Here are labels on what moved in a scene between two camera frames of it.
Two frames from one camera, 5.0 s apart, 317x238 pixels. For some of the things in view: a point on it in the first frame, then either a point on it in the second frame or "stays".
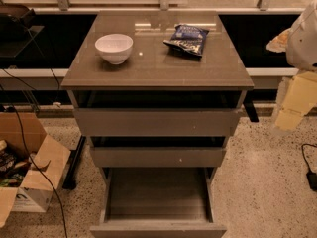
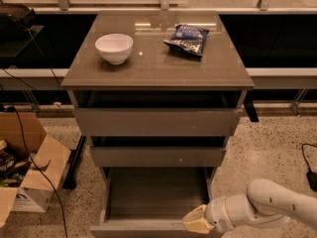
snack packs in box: x=13 y=166 stays
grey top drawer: x=156 y=113 stays
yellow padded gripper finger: x=300 y=94 -> x=205 y=218
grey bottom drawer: x=158 y=202 stays
